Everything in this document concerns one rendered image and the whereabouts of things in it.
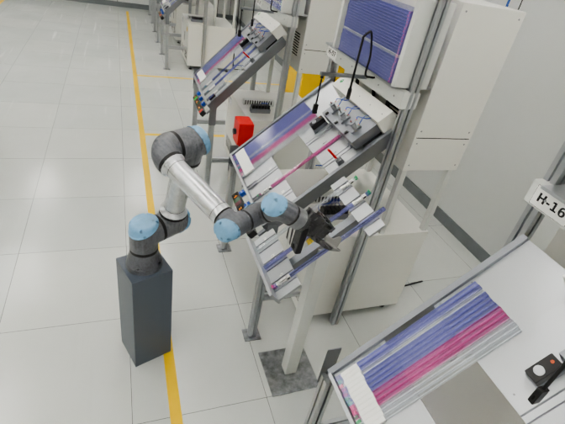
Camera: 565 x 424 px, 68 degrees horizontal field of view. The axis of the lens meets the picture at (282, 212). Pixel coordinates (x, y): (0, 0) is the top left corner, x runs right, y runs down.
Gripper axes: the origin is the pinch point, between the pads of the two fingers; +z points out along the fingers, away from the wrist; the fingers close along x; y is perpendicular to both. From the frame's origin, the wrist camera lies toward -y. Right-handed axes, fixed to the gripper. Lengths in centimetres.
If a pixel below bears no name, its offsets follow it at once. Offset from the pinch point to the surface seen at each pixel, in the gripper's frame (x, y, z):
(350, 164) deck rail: 37.6, 22.7, 12.7
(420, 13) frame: 37, 81, -13
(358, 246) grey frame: 33, -6, 50
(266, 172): 71, -10, 5
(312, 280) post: 7.5, -21.0, 14.6
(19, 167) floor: 225, -157, -68
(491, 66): 37, 92, 33
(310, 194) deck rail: 37.7, 1.5, 7.9
